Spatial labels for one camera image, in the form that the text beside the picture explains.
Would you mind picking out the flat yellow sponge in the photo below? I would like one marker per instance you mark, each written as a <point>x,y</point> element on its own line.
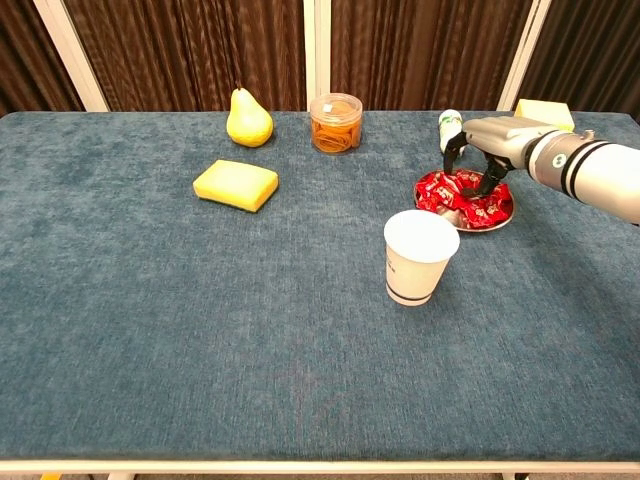
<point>235,184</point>

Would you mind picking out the small white bottle green label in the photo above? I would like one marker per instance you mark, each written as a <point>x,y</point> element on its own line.
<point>447,122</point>

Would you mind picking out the silver metal plate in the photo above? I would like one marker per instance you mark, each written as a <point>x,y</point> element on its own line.
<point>500,221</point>

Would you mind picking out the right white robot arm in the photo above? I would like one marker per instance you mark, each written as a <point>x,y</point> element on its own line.
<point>595,170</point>

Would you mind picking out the clear jar of rubber bands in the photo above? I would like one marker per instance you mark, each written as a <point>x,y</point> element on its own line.
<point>336,125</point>

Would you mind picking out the yellow floor tape strip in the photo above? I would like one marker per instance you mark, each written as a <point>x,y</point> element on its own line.
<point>50,476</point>

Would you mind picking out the brown curtain panel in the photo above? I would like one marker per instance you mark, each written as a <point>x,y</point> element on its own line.
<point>425,50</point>
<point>190,50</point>
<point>590,50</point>
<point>20,50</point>

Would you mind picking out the red candy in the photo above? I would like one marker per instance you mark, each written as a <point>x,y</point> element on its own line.
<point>470,177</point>
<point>445,182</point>
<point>480,216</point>
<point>462,201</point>
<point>427,192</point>
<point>498,198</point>

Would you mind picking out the yellow cube block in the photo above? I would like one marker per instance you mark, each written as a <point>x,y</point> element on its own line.
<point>545,111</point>

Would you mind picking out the white paper cup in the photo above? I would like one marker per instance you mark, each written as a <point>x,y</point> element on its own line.
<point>419,265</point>

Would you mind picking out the yellow pear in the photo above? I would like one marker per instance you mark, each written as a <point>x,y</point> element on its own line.
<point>247,125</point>

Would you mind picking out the white table frame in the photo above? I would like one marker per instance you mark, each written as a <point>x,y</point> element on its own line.
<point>320,467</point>

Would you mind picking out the white screen frame post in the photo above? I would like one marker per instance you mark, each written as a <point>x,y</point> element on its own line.
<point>522,55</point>
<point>70,50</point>
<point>316,50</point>

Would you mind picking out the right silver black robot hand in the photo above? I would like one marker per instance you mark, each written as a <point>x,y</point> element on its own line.
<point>500,137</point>

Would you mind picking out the blue tablecloth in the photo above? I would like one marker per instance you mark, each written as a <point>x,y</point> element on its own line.
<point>200,325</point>

